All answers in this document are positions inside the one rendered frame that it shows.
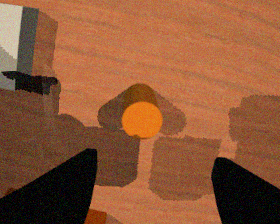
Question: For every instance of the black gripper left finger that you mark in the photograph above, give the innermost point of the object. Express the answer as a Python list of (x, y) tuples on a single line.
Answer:
[(61, 196)]

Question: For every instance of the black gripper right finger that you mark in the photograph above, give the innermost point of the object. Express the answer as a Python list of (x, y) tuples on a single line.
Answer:
[(243, 198)]

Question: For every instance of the light grey block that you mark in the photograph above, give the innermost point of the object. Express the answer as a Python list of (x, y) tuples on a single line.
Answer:
[(17, 45)]

